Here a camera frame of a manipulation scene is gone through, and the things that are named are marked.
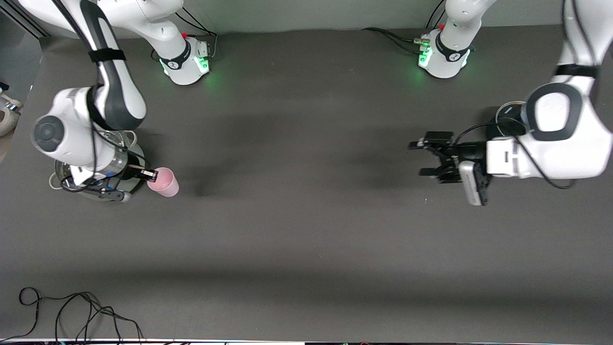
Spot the pink plastic cup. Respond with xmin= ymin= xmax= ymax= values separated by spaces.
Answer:
xmin=147 ymin=167 xmax=180 ymax=198

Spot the silver pot with glass lid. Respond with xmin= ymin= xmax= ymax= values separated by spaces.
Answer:
xmin=48 ymin=129 xmax=146 ymax=202

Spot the dark blue saucepan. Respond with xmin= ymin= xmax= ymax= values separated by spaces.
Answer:
xmin=486 ymin=106 xmax=527 ymax=140

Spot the small glass saucepan lid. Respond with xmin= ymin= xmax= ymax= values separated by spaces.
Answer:
xmin=495 ymin=101 xmax=530 ymax=137

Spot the beige rounded object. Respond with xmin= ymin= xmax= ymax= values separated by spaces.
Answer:
xmin=0 ymin=93 xmax=23 ymax=137

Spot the dark grey table cover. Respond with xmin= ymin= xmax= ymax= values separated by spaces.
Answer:
xmin=0 ymin=26 xmax=613 ymax=342

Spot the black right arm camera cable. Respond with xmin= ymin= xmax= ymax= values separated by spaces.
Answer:
xmin=50 ymin=0 xmax=159 ymax=192

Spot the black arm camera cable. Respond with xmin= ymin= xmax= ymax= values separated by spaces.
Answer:
xmin=50 ymin=0 xmax=159 ymax=192
xmin=453 ymin=0 xmax=599 ymax=190

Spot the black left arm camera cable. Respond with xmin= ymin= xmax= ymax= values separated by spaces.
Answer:
xmin=453 ymin=0 xmax=599 ymax=190

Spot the black left arm base cable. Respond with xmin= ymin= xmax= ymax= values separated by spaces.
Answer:
xmin=429 ymin=0 xmax=448 ymax=29
xmin=362 ymin=27 xmax=424 ymax=54

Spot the black arm base cable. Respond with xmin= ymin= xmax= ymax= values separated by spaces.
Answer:
xmin=429 ymin=0 xmax=448 ymax=29
xmin=362 ymin=27 xmax=424 ymax=54
xmin=175 ymin=10 xmax=218 ymax=60

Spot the thin black tangled cable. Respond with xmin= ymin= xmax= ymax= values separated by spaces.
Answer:
xmin=0 ymin=287 xmax=144 ymax=343

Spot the black right arm base cable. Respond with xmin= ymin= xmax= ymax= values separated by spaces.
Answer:
xmin=175 ymin=10 xmax=218 ymax=60

